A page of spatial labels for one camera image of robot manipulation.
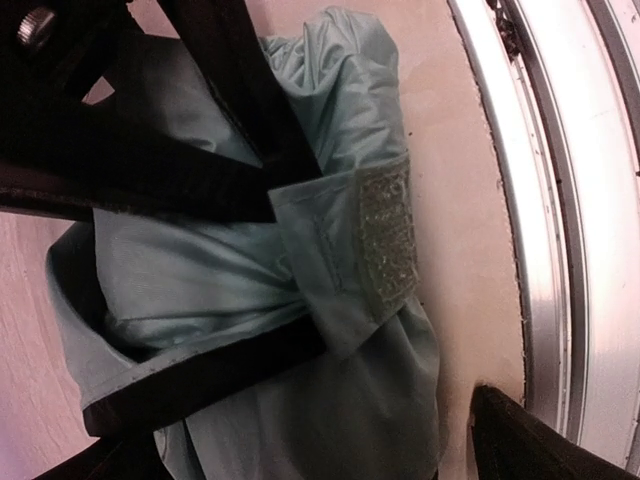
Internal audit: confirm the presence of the aluminium front rail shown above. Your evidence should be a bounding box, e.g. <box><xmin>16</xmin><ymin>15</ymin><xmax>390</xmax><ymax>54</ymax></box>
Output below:
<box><xmin>451</xmin><ymin>1</ymin><xmax>639</xmax><ymax>474</ymax></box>

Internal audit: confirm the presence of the mint green folding umbrella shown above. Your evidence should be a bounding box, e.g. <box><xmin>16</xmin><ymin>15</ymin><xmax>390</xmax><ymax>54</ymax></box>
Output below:
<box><xmin>46</xmin><ymin>8</ymin><xmax>439</xmax><ymax>479</ymax></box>

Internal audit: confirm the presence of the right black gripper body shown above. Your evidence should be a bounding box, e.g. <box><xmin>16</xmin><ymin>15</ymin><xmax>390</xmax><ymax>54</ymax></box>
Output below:
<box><xmin>1</xmin><ymin>1</ymin><xmax>150</xmax><ymax>165</ymax></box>

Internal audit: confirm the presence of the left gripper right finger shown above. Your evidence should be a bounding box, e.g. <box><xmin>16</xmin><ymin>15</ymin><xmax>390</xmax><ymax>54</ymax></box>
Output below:
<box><xmin>471</xmin><ymin>385</ymin><xmax>634</xmax><ymax>480</ymax></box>

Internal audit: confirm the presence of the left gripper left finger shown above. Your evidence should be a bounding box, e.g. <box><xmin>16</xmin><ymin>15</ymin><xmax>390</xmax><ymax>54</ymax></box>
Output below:
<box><xmin>42</xmin><ymin>317</ymin><xmax>326</xmax><ymax>479</ymax></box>

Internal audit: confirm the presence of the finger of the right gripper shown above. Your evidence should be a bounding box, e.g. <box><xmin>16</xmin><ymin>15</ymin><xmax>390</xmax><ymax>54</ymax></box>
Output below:
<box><xmin>159</xmin><ymin>0</ymin><xmax>322</xmax><ymax>178</ymax></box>
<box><xmin>1</xmin><ymin>41</ymin><xmax>275</xmax><ymax>223</ymax></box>

